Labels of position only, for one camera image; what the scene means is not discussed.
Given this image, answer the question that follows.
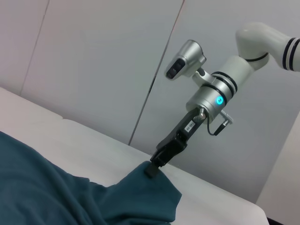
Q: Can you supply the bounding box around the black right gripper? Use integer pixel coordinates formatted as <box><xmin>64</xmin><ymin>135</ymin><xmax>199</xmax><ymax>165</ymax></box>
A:
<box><xmin>144</xmin><ymin>108</ymin><xmax>203</xmax><ymax>179</ymax></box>

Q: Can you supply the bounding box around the teal t-shirt with cream letters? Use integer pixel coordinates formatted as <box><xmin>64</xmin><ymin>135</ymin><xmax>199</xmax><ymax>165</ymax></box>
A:
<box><xmin>0</xmin><ymin>131</ymin><xmax>183</xmax><ymax>225</ymax></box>

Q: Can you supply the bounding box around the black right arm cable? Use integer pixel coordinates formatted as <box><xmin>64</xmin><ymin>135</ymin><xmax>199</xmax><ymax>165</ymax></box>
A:
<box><xmin>206</xmin><ymin>110</ymin><xmax>235</xmax><ymax>136</ymax></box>

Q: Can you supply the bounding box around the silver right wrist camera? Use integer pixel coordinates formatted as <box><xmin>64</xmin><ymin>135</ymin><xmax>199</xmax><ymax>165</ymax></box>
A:
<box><xmin>165</xmin><ymin>39</ymin><xmax>215</xmax><ymax>88</ymax></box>

